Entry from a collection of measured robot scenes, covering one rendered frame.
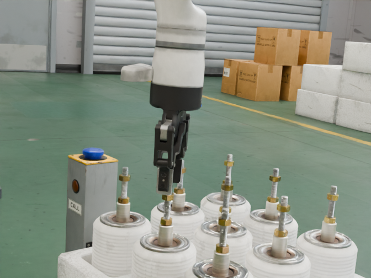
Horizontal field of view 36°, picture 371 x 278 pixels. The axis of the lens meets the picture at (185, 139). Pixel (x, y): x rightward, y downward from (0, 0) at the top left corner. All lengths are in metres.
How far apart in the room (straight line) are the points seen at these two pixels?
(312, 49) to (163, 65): 4.31
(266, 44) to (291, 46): 0.21
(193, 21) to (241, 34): 6.21
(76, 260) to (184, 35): 0.42
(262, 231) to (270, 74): 3.85
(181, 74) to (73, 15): 5.40
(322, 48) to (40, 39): 2.79
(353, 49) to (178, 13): 3.06
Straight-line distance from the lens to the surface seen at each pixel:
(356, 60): 3.77
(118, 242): 0.93
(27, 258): 1.45
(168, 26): 0.79
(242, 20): 6.97
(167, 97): 0.79
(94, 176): 1.08
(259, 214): 1.03
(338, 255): 0.93
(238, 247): 0.92
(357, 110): 3.75
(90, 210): 1.09
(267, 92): 4.80
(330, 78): 3.97
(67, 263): 0.99
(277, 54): 4.81
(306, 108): 4.11
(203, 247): 0.92
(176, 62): 0.78
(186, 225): 0.99
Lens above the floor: 0.57
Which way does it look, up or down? 11 degrees down
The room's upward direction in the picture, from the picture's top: 4 degrees clockwise
